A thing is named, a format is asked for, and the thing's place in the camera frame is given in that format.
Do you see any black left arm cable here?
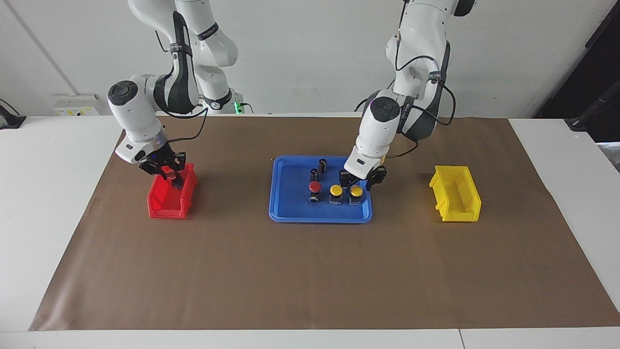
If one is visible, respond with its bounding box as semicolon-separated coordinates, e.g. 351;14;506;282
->
394;29;457;159

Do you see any red plastic bin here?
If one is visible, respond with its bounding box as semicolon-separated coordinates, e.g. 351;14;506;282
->
147;162;199;220

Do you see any black clamp foot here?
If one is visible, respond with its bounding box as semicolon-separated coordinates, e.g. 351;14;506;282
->
0;99;26;130

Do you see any grey metal object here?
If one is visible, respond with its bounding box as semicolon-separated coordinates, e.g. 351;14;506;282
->
597;142;620;173

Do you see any white wall socket strip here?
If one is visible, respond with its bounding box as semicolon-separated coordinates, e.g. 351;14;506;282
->
53;95;101;117

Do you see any yellow plastic bin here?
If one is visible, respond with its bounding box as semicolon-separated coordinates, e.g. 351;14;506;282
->
429;165;482;222

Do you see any black stand leg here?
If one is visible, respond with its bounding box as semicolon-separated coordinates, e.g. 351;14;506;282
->
564;80;620;131

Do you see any brown paper mat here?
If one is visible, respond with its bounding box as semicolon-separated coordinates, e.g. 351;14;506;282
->
29;115;620;332

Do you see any blue plastic tray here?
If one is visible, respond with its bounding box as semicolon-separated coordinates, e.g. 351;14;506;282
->
269;156;373;223

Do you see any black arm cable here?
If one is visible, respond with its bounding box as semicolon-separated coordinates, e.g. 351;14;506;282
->
154;29;209;144
394;29;457;159

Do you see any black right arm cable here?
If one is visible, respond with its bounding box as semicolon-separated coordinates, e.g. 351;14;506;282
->
154;29;209;144

